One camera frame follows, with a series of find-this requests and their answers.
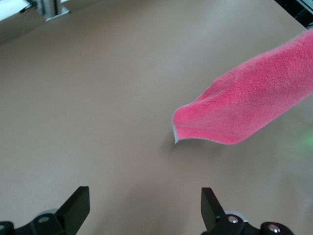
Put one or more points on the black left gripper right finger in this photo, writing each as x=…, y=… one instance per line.
x=215, y=220

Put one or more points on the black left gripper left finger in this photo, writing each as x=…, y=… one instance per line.
x=68, y=215

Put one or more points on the pink microfibre towel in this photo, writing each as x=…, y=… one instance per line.
x=244, y=102

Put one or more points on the brown table cover sheet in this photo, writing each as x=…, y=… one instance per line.
x=97, y=98

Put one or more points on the aluminium post with bracket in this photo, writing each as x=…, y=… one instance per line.
x=51, y=9

